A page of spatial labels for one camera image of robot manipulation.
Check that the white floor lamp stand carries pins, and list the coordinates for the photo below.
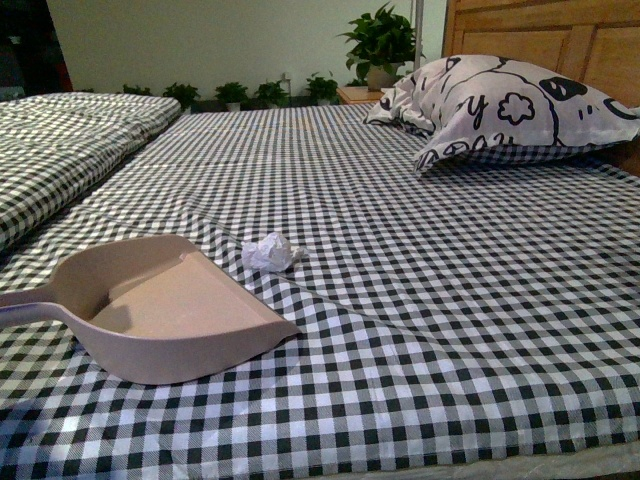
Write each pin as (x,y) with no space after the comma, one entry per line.
(418,21)

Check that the wooden bed headboard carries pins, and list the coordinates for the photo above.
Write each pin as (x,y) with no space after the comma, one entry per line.
(593,42)

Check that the small potted plant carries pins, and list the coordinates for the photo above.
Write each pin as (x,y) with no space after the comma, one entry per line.
(232,95)
(185,94)
(271,94)
(321,89)
(136,90)

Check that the far wooden nightstand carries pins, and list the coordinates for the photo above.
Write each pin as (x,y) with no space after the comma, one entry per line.
(350,95)

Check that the pink plastic dustpan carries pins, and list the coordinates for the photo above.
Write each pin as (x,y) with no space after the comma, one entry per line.
(152,310)

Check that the large potted green plant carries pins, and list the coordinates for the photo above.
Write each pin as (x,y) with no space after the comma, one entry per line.
(380,43)

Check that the crumpled white paper ball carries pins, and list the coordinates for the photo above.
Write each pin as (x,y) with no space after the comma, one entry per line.
(273,253)

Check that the cartoon print pillow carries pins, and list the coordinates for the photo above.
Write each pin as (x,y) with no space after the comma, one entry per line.
(493,109)

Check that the black white checkered bedsheet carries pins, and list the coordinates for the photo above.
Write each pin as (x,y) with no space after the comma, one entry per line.
(475,321)

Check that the folded checkered quilt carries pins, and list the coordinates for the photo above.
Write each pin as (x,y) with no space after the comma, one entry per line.
(54,147)

